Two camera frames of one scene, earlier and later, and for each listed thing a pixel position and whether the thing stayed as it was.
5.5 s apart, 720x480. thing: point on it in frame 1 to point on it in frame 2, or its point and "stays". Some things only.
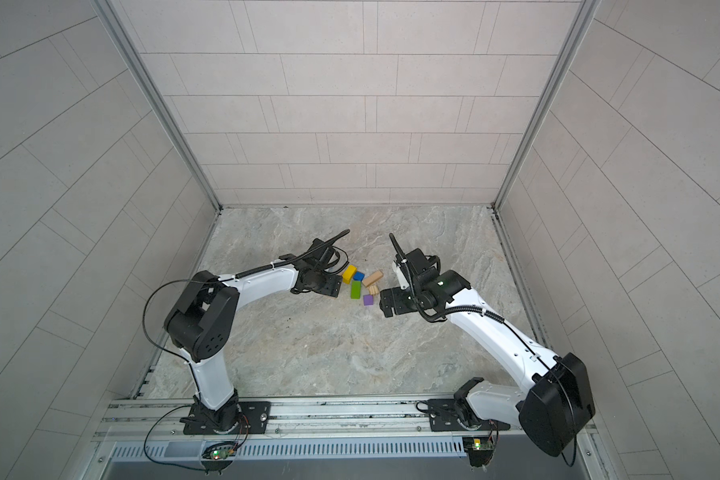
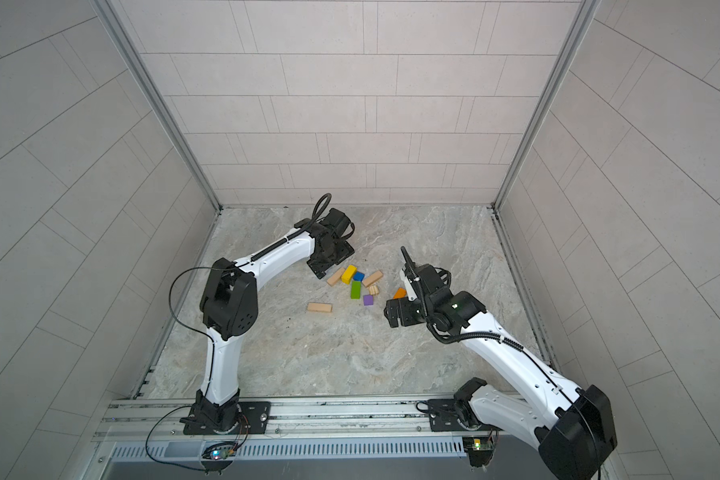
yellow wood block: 348,274 stays
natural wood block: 373,278 stays
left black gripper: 333,286 to 346,251
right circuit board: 479,450 stays
